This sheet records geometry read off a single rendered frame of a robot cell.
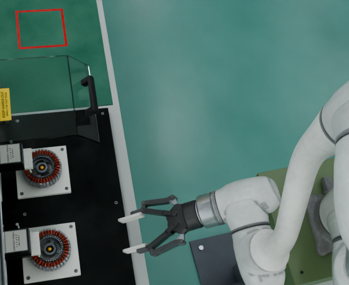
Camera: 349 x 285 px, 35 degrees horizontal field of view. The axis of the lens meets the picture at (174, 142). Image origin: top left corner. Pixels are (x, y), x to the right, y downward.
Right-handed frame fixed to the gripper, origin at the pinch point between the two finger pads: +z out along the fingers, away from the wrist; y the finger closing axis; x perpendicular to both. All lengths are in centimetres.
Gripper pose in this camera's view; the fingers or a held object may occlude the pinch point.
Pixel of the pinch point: (131, 233)
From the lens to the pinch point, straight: 154.7
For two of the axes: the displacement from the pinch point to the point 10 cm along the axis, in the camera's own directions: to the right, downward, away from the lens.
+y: -1.9, -8.9, 4.2
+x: -3.6, -3.3, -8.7
